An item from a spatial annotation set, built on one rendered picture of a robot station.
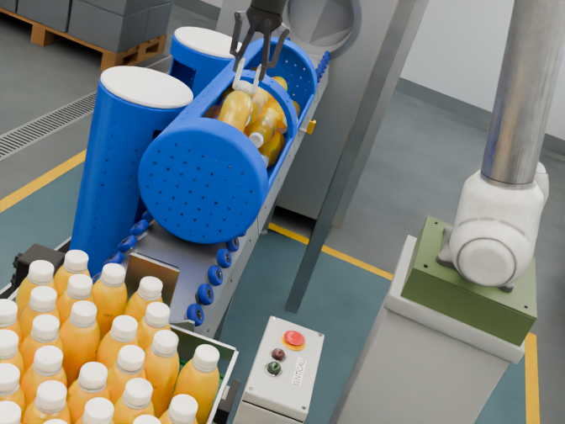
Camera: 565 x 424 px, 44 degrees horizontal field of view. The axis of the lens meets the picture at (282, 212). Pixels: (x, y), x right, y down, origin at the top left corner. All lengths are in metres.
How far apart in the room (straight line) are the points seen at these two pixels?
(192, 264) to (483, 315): 0.65
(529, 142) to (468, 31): 5.07
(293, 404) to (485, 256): 0.49
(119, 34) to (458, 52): 2.96
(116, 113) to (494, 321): 1.18
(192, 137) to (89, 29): 3.62
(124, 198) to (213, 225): 0.66
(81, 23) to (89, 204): 2.97
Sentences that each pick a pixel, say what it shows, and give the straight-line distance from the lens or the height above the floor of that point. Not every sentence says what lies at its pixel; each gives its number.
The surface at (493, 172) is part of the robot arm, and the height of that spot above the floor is 1.38.
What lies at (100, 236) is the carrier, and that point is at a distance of 2.30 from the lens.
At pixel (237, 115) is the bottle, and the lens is 1.65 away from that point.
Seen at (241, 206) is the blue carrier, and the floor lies 1.09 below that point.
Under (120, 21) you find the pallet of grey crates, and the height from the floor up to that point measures 0.37.
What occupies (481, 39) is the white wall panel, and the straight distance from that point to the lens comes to 6.42.
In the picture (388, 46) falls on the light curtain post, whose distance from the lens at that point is 2.64.
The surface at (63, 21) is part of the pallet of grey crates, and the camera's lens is 5.20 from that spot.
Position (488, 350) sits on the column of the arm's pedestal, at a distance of 1.67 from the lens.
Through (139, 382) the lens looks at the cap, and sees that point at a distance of 1.07.
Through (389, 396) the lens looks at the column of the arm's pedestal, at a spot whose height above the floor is 0.73.
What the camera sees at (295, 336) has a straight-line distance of 1.20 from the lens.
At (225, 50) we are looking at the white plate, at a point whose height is 1.04.
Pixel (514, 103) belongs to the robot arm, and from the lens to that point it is 1.35.
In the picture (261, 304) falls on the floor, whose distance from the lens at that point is 3.14.
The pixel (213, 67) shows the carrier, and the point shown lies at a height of 0.98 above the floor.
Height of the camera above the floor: 1.84
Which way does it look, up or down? 28 degrees down
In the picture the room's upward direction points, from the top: 19 degrees clockwise
